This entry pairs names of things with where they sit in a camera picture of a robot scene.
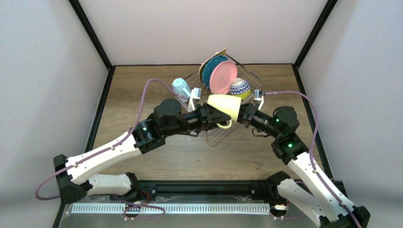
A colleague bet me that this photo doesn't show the light blue mug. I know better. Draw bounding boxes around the light blue mug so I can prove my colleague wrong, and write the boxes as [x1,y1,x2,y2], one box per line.
[172,78,192,103]

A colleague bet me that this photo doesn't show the bamboo pattern square plate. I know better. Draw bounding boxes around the bamboo pattern square plate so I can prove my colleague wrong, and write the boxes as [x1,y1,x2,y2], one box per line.
[198,47,227,82]

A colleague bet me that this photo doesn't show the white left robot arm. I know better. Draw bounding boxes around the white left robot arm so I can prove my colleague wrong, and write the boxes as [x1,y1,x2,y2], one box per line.
[53,95,239,204]

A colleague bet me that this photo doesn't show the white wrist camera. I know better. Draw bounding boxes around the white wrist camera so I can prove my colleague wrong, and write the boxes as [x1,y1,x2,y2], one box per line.
[254,90,264,111]

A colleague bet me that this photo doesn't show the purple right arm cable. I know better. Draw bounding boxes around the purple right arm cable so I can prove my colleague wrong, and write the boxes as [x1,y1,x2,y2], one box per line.
[261,90,363,228]

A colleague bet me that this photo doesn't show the pale green mug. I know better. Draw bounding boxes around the pale green mug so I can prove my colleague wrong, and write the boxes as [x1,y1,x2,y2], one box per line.
[207,95,241,129]

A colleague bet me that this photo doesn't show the black aluminium frame rail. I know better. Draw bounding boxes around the black aluminium frame rail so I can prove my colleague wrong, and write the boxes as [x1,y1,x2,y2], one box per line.
[52,179,360,228]

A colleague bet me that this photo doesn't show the metal wire dish rack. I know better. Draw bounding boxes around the metal wire dish rack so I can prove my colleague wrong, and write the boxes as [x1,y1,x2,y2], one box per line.
[171,54,264,141]

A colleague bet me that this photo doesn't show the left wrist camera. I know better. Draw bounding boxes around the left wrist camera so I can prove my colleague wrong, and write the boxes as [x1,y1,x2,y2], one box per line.
[188,87,202,112]

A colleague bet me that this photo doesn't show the teal polka dot plate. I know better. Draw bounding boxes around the teal polka dot plate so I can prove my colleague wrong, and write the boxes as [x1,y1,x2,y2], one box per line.
[202,56,229,89]

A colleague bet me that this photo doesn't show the white slotted cable duct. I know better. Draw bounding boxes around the white slotted cable duct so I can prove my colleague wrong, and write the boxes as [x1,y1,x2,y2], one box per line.
[70,203,270,215]

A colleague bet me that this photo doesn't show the pink round plate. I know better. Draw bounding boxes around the pink round plate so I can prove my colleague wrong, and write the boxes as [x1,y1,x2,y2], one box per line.
[209,61,238,95]

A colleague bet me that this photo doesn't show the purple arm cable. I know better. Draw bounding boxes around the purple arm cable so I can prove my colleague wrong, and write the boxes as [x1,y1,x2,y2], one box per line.
[34,78,166,221]
[261,90,363,228]

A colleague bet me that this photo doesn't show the lime green bowl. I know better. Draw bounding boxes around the lime green bowl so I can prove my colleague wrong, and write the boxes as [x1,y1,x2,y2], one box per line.
[230,78,251,100]

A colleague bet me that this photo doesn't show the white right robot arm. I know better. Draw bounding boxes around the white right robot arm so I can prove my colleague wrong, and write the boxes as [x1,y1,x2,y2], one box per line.
[237,103,370,228]

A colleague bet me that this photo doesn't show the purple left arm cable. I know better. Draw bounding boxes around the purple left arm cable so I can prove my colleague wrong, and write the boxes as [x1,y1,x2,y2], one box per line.
[34,78,166,221]

